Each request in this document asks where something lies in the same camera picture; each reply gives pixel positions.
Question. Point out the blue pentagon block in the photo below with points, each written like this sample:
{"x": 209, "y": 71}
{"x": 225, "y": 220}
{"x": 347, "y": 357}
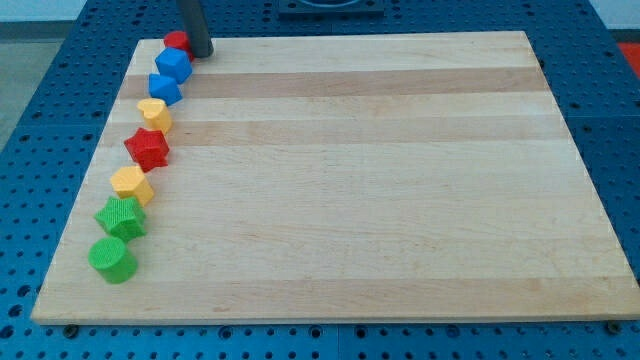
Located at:
{"x": 165, "y": 88}

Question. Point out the blue cube block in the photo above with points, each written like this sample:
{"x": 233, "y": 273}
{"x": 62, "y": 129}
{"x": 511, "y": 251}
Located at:
{"x": 174, "y": 63}

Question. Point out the yellow hexagon block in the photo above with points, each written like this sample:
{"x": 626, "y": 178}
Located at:
{"x": 131, "y": 181}

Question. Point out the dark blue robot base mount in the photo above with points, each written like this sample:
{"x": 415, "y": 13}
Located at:
{"x": 301, "y": 8}

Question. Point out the green cylinder block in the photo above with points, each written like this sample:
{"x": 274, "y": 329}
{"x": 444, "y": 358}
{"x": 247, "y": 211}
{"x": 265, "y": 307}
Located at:
{"x": 113, "y": 260}

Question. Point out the green star block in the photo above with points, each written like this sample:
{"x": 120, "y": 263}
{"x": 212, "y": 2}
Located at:
{"x": 122, "y": 218}

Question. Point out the red star block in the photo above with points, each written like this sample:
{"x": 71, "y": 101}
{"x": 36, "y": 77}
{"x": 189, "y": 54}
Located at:
{"x": 148, "y": 148}

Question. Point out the wooden board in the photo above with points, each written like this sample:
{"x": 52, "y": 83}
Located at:
{"x": 379, "y": 178}

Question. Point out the yellow heart block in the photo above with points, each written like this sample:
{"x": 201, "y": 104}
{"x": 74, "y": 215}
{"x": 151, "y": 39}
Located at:
{"x": 155, "y": 114}

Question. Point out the grey cylindrical robot arm stick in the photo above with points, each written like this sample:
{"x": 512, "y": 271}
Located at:
{"x": 195, "y": 26}

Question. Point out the red cylinder block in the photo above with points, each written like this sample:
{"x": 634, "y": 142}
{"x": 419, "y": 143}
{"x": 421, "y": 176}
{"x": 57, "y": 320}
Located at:
{"x": 179, "y": 40}

